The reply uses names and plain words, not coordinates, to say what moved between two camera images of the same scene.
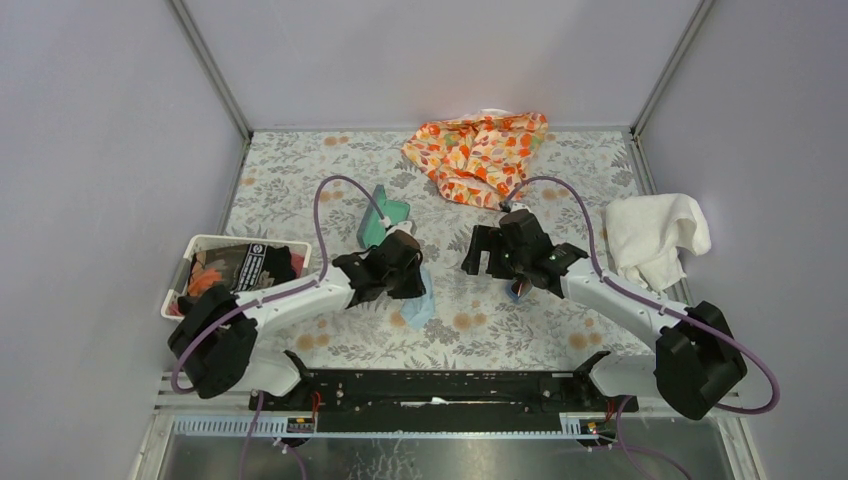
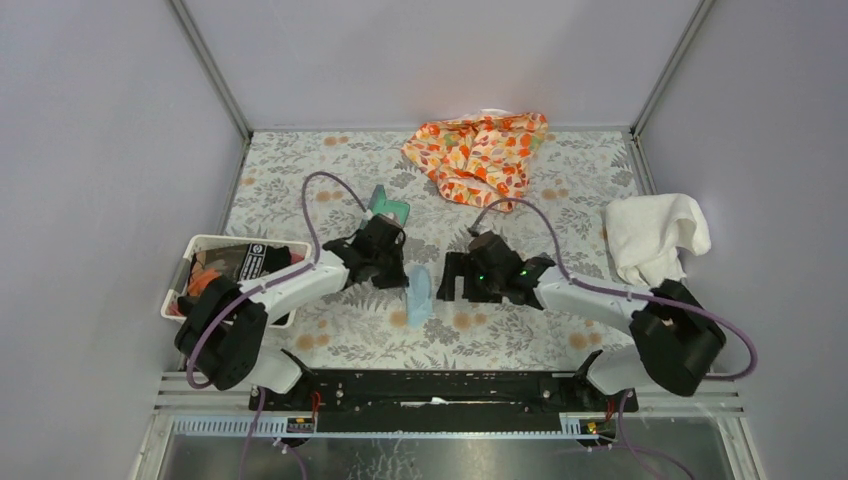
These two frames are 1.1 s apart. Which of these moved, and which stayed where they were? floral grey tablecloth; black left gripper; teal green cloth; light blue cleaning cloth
Moved: black left gripper
Stayed: teal green cloth; light blue cleaning cloth; floral grey tablecloth
